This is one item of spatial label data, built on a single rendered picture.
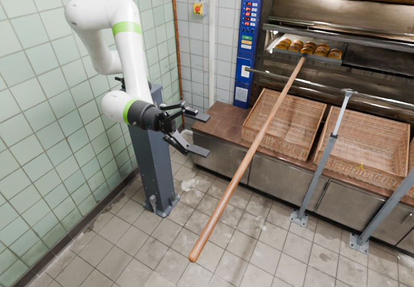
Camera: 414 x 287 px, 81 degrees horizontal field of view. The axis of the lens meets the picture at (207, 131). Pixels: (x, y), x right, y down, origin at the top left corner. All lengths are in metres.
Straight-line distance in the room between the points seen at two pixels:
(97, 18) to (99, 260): 1.76
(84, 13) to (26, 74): 0.66
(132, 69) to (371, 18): 1.60
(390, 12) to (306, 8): 0.51
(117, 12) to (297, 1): 1.38
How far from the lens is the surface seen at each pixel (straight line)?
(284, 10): 2.12
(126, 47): 1.06
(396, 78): 2.21
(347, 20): 2.07
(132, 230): 2.33
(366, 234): 2.36
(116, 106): 0.85
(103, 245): 2.33
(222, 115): 2.39
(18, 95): 1.70
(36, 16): 1.70
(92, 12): 1.15
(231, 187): 0.99
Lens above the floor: 1.96
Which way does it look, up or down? 39 degrees down
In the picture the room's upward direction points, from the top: straight up
